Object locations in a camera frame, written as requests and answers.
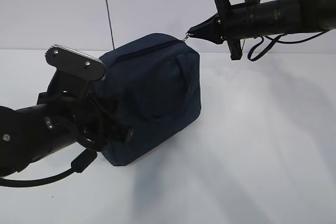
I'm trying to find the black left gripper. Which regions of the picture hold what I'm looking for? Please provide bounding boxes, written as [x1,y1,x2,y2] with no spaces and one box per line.
[73,93,133,151]

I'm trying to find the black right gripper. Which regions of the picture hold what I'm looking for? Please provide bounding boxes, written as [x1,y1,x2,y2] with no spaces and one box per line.
[189,0,243,61]

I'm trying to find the navy blue lunch bag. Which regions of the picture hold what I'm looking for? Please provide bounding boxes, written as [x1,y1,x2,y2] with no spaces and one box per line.
[91,33,201,166]

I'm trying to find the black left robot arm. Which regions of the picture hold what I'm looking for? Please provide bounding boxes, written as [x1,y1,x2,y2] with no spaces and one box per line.
[1,71,133,177]

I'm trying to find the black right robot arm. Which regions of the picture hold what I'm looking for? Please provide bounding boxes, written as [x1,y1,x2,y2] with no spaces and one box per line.
[187,0,335,60]

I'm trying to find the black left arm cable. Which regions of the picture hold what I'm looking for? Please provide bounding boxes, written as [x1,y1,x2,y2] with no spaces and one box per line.
[0,149,97,188]

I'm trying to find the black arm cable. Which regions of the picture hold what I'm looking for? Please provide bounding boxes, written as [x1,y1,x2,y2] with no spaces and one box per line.
[247,29,331,61]
[0,149,97,188]

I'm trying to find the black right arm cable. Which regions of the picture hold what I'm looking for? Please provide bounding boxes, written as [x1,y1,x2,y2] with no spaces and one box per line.
[247,29,331,61]

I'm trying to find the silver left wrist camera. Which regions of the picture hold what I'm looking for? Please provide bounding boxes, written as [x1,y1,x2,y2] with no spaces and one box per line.
[45,44,106,81]

